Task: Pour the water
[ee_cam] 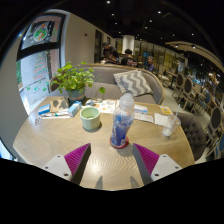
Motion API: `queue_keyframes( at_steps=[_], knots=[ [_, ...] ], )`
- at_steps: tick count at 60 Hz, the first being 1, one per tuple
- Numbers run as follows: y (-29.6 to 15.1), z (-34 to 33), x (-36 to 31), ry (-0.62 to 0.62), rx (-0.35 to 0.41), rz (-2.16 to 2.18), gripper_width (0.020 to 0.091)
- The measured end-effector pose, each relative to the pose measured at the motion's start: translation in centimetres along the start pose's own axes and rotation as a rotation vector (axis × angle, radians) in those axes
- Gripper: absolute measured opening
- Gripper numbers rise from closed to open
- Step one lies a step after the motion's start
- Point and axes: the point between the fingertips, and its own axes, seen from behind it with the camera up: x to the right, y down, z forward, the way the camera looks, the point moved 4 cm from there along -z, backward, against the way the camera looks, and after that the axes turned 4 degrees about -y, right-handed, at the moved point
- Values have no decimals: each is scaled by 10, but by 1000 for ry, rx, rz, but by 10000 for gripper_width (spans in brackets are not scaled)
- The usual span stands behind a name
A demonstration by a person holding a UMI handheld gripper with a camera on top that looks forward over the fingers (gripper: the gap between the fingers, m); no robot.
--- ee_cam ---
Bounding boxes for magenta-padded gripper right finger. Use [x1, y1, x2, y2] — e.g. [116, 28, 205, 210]
[132, 143, 183, 186]

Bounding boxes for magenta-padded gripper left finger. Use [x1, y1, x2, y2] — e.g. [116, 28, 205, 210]
[41, 143, 92, 186]

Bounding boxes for clear bottle with blue label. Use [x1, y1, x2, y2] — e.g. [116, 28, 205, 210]
[109, 92, 136, 149]

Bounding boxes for flat round red coaster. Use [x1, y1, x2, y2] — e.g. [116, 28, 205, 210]
[109, 135, 130, 150]

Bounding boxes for clear plastic cup with straw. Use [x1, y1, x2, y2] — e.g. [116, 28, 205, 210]
[161, 103, 182, 138]

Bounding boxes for white paper slips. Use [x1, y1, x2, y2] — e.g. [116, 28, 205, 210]
[133, 111, 155, 124]

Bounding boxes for pale green ceramic cup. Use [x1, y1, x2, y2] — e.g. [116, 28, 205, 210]
[79, 105, 102, 131]

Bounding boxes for small blue and white box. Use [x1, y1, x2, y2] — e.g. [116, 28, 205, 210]
[133, 103, 149, 115]

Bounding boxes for light blue tissue pack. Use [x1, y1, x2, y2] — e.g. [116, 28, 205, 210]
[67, 100, 83, 118]

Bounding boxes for yellow square card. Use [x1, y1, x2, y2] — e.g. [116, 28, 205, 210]
[159, 105, 173, 116]

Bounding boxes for dark grey tufted armchair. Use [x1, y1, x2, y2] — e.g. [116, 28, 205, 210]
[176, 111, 208, 162]

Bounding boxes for brown patterned card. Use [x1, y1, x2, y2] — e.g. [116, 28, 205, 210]
[49, 97, 70, 114]

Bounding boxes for grey white chevron cushion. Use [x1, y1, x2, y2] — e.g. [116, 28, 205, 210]
[113, 69, 154, 98]

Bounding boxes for group of dining chairs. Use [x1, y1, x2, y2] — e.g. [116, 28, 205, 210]
[163, 71, 224, 158]

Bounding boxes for green potted plant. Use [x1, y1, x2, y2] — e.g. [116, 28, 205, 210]
[49, 60, 107, 103]

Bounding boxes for grey upholstered sofa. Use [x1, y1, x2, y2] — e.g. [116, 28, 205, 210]
[49, 63, 166, 105]

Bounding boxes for person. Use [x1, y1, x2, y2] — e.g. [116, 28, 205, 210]
[120, 48, 136, 67]
[144, 55, 156, 73]
[101, 42, 118, 64]

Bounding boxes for colourful window poster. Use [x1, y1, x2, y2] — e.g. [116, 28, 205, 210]
[20, 14, 66, 51]

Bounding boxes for group of ceiling lights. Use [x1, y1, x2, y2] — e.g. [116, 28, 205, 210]
[104, 0, 224, 78]

